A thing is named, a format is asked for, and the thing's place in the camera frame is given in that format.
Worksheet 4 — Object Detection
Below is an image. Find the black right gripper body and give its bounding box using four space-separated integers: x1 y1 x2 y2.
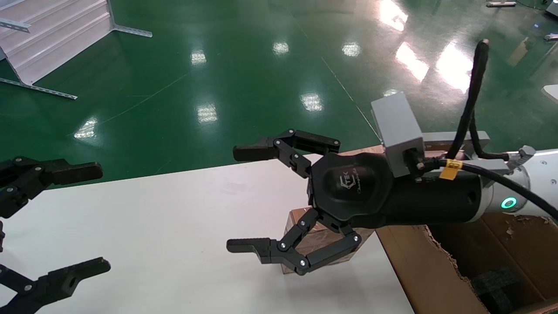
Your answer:
309 152 485 229

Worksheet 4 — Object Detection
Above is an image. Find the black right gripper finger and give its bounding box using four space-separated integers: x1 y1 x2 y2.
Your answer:
226 207 362 276
233 129 340 178

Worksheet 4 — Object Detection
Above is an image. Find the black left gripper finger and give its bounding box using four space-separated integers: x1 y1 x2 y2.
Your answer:
0 156 103 218
0 257 111 314

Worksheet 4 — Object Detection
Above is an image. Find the small brown wooden box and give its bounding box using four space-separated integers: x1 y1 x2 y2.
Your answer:
283 207 375 274

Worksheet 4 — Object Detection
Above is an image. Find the big torn cardboard box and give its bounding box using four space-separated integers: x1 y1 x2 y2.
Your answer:
376 150 558 314

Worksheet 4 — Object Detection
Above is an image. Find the black foam block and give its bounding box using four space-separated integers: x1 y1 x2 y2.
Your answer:
471 267 524 314

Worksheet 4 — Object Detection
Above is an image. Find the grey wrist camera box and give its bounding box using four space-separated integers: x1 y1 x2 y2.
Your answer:
371 92 425 177

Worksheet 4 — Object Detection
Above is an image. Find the yellow cable tag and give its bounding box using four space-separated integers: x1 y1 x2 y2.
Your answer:
439 159 462 180

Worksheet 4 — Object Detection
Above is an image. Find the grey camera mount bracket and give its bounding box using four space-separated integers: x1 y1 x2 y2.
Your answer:
422 130 510 176

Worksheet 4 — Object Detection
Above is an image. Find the black cable with yellow tag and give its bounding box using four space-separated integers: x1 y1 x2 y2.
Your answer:
410 148 558 221

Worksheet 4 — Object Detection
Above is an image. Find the black looped cable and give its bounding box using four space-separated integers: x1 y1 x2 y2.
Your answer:
446 38 510 161

